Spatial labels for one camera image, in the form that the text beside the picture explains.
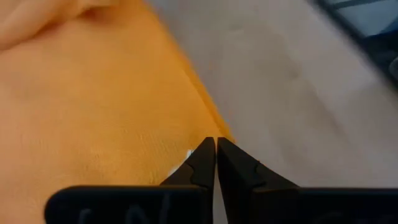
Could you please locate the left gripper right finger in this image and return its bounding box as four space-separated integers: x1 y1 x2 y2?
216 136 299 224

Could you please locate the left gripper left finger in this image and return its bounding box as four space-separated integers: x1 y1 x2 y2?
160 136 216 224

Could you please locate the orange microfiber towel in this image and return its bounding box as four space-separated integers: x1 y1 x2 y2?
0 0 236 224

